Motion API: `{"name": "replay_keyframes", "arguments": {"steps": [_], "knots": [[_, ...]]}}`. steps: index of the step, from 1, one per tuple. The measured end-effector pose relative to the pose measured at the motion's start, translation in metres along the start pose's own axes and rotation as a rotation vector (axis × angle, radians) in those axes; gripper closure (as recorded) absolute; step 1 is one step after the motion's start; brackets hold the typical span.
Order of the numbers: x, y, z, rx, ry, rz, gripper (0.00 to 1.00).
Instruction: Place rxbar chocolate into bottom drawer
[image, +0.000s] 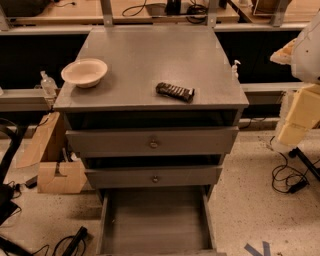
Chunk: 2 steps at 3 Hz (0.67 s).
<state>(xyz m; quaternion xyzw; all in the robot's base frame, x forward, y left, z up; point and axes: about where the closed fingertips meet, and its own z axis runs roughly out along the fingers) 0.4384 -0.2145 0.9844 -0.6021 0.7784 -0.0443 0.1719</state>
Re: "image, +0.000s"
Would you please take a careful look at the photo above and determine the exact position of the grey wooden drawer cabinet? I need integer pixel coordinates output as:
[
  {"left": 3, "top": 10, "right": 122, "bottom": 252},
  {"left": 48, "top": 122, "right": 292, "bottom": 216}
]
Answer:
[{"left": 53, "top": 25, "right": 250, "bottom": 256}]

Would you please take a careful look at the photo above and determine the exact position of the dark chocolate rxbar wrapper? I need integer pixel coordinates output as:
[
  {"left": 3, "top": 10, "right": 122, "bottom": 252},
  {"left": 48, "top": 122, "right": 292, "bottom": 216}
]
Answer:
[{"left": 156, "top": 82, "right": 195, "bottom": 103}]

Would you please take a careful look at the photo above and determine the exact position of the grey top drawer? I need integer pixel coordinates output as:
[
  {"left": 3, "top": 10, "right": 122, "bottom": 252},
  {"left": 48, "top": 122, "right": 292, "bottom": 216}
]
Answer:
[{"left": 66, "top": 126, "right": 238, "bottom": 158}]

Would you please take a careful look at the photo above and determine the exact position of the grey open bottom drawer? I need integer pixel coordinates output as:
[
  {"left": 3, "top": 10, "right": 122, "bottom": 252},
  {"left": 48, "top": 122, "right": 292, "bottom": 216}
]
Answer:
[{"left": 97, "top": 186, "right": 227, "bottom": 256}]

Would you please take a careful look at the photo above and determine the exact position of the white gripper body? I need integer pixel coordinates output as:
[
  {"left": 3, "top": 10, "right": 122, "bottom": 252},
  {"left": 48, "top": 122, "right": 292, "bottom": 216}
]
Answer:
[{"left": 272, "top": 90, "right": 302, "bottom": 153}]

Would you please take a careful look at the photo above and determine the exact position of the clear plastic bottle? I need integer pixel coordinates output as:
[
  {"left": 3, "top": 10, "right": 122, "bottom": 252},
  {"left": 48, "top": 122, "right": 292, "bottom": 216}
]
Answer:
[{"left": 40, "top": 71, "right": 58, "bottom": 98}]

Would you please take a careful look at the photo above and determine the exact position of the brown cardboard box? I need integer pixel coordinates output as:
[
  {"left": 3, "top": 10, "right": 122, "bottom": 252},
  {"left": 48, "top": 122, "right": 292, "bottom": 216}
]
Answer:
[{"left": 37, "top": 161, "right": 87, "bottom": 194}]

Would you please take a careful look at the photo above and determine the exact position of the black device with cable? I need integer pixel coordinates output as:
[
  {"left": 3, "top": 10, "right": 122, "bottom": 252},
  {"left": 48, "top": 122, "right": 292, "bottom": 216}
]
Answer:
[{"left": 52, "top": 226, "right": 88, "bottom": 256}]

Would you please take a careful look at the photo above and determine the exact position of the grey middle drawer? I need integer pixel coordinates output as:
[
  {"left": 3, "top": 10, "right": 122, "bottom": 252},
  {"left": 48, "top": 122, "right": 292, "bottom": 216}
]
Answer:
[{"left": 85, "top": 166, "right": 222, "bottom": 189}]

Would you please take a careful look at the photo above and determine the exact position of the brass top drawer knob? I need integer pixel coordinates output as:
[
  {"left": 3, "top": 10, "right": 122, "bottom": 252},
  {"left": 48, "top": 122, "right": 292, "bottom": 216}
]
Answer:
[{"left": 149, "top": 140, "right": 159, "bottom": 149}]

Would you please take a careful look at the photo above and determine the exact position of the brass middle drawer knob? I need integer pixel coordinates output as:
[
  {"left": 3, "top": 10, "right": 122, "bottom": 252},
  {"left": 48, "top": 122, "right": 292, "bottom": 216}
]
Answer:
[{"left": 152, "top": 176, "right": 159, "bottom": 183}]

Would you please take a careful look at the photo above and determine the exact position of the small white pump bottle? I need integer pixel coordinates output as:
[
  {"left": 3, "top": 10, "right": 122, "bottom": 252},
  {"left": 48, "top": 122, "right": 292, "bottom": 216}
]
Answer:
[{"left": 231, "top": 60, "right": 241, "bottom": 79}]

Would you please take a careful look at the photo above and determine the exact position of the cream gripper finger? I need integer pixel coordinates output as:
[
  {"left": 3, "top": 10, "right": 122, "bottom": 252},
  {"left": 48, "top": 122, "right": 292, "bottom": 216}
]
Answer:
[
  {"left": 286, "top": 84, "right": 320, "bottom": 129},
  {"left": 277, "top": 123, "right": 309, "bottom": 146}
]

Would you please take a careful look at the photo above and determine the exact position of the black cable on bench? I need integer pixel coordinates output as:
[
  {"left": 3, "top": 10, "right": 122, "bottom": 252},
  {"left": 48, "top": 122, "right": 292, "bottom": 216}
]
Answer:
[{"left": 121, "top": 0, "right": 209, "bottom": 25}]

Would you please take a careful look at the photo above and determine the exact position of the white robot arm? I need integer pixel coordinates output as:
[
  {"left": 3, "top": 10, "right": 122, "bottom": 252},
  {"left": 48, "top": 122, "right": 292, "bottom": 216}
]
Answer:
[{"left": 270, "top": 12, "right": 320, "bottom": 152}]

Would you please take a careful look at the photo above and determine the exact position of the white paper bowl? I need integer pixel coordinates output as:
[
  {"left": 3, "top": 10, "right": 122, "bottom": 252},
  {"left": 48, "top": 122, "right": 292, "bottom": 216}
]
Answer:
[{"left": 61, "top": 58, "right": 108, "bottom": 88}]

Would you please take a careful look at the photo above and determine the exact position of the brass drawer knob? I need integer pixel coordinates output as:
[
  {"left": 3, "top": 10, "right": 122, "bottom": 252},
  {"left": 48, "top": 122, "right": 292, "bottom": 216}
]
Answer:
[
  {"left": 152, "top": 176, "right": 159, "bottom": 183},
  {"left": 149, "top": 140, "right": 159, "bottom": 149}
]

